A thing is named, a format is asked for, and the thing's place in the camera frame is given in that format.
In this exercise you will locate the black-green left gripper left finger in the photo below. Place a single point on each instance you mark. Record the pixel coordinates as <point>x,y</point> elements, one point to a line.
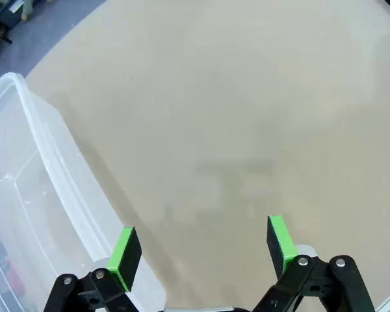
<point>126,256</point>

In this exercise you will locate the black-green left gripper right finger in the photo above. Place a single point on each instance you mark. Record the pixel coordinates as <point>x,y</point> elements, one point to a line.
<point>279,243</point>

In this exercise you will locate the clear plastic box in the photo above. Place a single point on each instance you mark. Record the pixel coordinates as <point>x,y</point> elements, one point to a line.
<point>35,195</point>

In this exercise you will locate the grey storage bin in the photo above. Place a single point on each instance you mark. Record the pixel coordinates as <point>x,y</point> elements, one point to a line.
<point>9,14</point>

